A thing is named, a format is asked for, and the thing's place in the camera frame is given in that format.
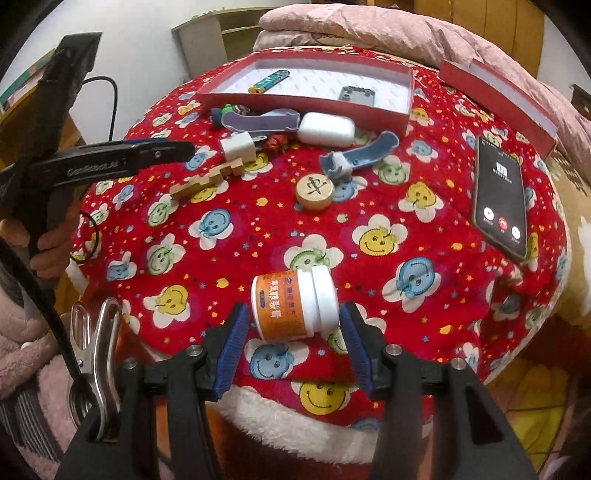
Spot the wooden puzzle block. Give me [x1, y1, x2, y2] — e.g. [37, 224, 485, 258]
[169, 158, 245, 200]

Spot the white power plug adapter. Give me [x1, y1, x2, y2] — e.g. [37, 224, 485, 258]
[221, 132, 267, 163]

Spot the green lighter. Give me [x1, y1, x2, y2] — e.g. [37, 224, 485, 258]
[249, 69, 290, 94]

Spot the white orange cream jar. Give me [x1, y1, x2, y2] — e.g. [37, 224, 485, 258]
[250, 265, 339, 342]

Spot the grey plastic plate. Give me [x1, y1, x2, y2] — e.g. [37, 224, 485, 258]
[339, 86, 376, 107]

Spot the person's left hand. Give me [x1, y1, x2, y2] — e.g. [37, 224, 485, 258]
[1, 199, 81, 279]

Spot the metal spring clip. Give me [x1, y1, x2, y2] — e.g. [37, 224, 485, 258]
[68, 297, 122, 441]

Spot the beige shelf unit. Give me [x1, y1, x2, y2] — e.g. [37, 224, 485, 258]
[171, 7, 273, 78]

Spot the small red toy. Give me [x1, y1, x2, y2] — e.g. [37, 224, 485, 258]
[263, 133, 290, 155]

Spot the lavender plastic shell piece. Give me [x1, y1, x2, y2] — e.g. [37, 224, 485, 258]
[221, 109, 301, 134]

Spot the red smiley flower blanket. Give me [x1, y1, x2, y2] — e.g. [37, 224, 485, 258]
[73, 48, 571, 382]

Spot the wooden chess piece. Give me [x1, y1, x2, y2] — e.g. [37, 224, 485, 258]
[295, 173, 335, 211]

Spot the white earbuds case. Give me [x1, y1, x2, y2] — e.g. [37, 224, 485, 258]
[297, 112, 356, 148]

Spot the black smartphone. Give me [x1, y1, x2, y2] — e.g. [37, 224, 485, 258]
[472, 136, 527, 261]

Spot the pink quilt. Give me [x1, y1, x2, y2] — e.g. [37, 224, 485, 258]
[253, 4, 590, 161]

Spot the red shallow box tray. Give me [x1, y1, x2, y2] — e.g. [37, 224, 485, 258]
[195, 48, 414, 137]

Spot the red box lid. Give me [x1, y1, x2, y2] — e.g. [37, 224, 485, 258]
[439, 60, 558, 159]

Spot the dark wooden headboard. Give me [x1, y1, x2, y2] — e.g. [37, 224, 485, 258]
[571, 84, 591, 120]

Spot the wooden wardrobe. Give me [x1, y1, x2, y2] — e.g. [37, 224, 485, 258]
[313, 0, 546, 79]

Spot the black cable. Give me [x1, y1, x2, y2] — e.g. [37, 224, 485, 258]
[81, 75, 119, 142]

